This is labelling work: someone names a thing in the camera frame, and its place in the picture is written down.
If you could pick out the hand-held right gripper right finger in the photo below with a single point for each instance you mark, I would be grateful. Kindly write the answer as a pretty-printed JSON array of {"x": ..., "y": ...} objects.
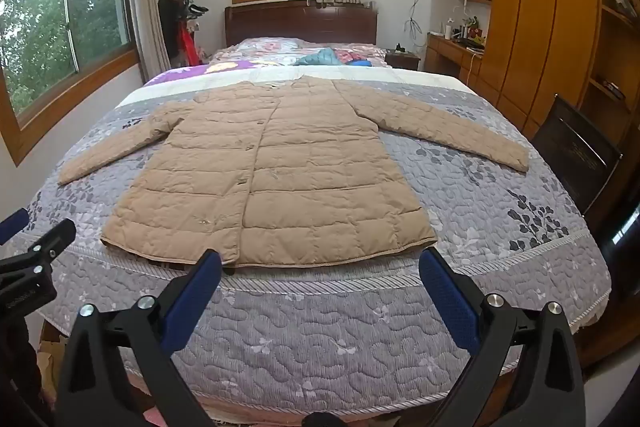
[{"x": 450, "y": 302}]

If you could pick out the wooden wardrobe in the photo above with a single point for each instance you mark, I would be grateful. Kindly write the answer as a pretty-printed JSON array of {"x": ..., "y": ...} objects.
[{"x": 540, "y": 7}]

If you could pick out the purple bed sheet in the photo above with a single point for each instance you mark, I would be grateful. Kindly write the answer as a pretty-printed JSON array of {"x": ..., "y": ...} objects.
[{"x": 200, "y": 71}]

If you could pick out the floral bedding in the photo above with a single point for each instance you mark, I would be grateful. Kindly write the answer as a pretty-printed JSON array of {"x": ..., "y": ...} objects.
[{"x": 265, "y": 49}]

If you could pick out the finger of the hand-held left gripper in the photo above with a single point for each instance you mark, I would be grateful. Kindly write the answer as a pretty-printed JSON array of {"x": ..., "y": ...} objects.
[
  {"x": 52, "y": 239},
  {"x": 12, "y": 226}
]

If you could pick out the dark wooden headboard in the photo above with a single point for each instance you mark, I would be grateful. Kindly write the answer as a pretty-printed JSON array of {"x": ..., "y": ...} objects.
[{"x": 300, "y": 22}]

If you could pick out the grey floral bed quilt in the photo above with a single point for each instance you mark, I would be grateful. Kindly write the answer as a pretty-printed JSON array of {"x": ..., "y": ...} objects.
[{"x": 325, "y": 332}]

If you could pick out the dark wooden nightstand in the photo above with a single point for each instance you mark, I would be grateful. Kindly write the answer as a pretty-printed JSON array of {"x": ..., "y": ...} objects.
[{"x": 402, "y": 59}]

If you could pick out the wooden desk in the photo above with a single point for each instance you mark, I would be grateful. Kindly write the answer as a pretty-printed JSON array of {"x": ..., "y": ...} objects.
[{"x": 450, "y": 54}]

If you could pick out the teal quilted garment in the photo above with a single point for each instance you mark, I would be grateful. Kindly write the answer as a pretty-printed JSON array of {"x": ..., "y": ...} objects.
[{"x": 320, "y": 57}]

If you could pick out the blue cloth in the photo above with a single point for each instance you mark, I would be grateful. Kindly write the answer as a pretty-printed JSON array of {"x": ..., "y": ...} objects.
[{"x": 361, "y": 63}]

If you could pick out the beige quilted coat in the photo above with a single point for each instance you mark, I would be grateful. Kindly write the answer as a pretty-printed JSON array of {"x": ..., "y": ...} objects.
[{"x": 280, "y": 167}]

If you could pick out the large wood-framed window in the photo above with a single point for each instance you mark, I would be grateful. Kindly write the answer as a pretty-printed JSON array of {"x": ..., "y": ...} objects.
[{"x": 60, "y": 32}]

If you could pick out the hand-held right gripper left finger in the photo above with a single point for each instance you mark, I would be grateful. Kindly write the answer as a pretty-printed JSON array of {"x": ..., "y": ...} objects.
[{"x": 192, "y": 307}]

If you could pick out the black chair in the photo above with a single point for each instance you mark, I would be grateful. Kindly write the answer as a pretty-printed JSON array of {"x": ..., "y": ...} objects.
[{"x": 575, "y": 152}]

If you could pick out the coat rack with clothes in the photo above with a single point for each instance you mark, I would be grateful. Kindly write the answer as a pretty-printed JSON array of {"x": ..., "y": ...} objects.
[{"x": 175, "y": 22}]

